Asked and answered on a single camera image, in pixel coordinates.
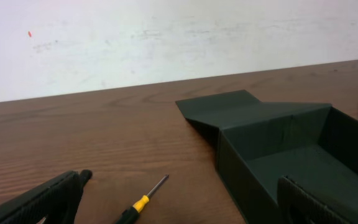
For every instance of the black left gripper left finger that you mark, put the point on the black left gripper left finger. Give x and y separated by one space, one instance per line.
55 201

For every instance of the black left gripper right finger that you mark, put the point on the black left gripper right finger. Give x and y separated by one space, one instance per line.
298 206

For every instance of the black yellow screwdriver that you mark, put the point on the black yellow screwdriver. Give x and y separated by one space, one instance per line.
132 213

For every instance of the small claw hammer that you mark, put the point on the small claw hammer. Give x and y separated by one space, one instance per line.
84 176

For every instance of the dark green open box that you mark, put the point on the dark green open box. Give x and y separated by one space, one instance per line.
256 143

